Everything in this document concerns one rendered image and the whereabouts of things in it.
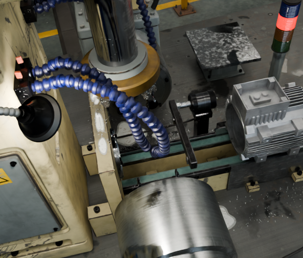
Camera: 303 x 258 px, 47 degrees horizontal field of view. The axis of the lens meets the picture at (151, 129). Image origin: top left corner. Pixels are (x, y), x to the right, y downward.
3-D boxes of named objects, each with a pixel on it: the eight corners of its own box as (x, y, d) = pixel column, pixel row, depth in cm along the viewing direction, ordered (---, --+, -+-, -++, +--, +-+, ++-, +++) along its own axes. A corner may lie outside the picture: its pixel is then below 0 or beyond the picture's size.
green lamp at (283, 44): (276, 54, 123) (278, 43, 120) (268, 44, 127) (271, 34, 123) (291, 51, 123) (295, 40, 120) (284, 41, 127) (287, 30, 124)
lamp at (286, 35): (278, 43, 120) (281, 32, 116) (271, 34, 123) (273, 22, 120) (295, 40, 120) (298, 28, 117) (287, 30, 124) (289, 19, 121)
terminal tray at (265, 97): (243, 128, 97) (247, 110, 91) (230, 102, 104) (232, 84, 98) (285, 120, 98) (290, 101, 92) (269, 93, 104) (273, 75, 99)
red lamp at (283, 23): (281, 32, 116) (283, 20, 113) (273, 22, 120) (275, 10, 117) (298, 28, 117) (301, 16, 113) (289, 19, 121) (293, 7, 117)
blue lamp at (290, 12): (283, 20, 113) (286, 7, 109) (275, 10, 117) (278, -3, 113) (301, 16, 113) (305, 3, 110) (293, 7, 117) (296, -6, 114)
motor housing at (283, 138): (242, 171, 106) (251, 131, 91) (221, 125, 118) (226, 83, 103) (305, 157, 107) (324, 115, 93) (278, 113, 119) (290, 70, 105)
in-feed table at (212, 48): (202, 91, 147) (203, 69, 138) (185, 52, 164) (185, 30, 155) (257, 80, 149) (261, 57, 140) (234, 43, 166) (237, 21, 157)
